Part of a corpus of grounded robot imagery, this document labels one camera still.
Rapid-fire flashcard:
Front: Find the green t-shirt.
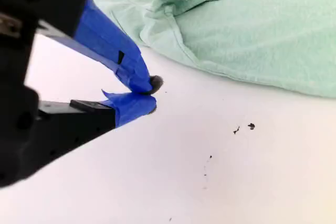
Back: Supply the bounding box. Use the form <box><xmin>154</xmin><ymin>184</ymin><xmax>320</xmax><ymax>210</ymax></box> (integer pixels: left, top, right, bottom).
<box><xmin>86</xmin><ymin>0</ymin><xmax>336</xmax><ymax>99</ymax></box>

